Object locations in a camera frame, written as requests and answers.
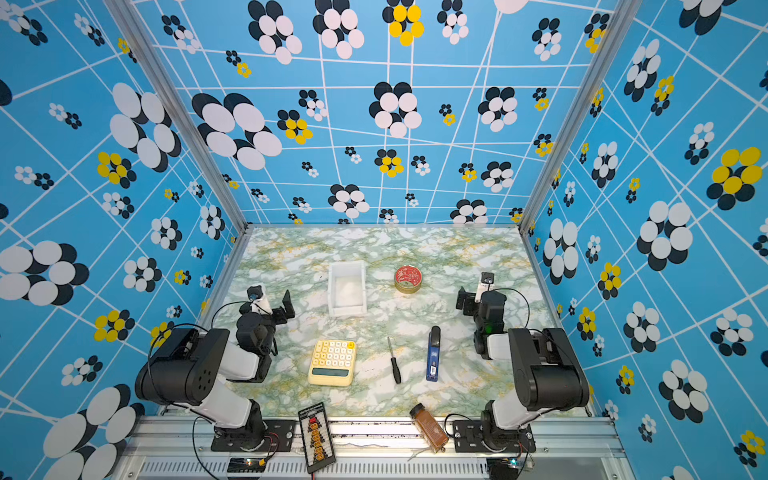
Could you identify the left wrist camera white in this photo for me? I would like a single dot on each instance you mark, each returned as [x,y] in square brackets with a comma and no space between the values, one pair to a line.
[258,300]

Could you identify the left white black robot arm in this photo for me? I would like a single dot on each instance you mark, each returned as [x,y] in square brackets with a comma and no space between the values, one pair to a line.
[193,365]

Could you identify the yellow calculator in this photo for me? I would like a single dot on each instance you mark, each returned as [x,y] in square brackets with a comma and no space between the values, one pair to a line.
[332,363]

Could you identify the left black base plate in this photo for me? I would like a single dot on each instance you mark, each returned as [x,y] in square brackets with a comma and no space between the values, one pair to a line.
[272,435]

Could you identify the black handled screwdriver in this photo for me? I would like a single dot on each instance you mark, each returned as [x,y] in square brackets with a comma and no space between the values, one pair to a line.
[394,364]

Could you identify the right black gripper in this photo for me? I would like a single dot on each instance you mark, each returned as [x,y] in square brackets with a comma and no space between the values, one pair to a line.
[471,301]

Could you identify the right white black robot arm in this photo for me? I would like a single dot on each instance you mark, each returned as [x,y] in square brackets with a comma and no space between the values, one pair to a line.
[547,376]

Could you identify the left controller board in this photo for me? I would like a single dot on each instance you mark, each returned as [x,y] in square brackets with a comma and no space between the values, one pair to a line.
[245,468]

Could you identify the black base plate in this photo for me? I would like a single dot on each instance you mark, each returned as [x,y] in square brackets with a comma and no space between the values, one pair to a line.
[272,435]
[476,436]

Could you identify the controller board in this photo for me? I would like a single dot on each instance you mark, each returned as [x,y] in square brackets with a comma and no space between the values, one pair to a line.
[245,468]
[503,468]

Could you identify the white plastic bin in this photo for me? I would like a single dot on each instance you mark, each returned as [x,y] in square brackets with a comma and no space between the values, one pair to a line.
[347,295]

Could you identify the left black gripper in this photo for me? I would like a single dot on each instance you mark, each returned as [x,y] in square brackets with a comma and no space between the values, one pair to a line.
[278,313]

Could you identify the amber spice jar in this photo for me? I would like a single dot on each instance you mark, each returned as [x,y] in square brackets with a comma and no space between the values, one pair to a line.
[430,429]

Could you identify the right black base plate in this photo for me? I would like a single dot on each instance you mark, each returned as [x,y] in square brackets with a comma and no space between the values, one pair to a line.
[476,436]

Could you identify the aluminium front rail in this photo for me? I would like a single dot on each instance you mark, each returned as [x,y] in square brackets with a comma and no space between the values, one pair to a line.
[377,448]

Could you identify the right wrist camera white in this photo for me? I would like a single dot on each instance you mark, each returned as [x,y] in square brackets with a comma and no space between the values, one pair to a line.
[485,284]

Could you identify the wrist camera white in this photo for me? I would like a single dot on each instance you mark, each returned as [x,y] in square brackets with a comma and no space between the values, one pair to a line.
[258,300]
[485,284]

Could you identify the black card with orange buttons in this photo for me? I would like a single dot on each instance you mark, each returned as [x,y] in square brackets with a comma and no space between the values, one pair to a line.
[316,438]

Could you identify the right controller board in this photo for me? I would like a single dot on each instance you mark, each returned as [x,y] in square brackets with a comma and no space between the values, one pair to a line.
[503,468]

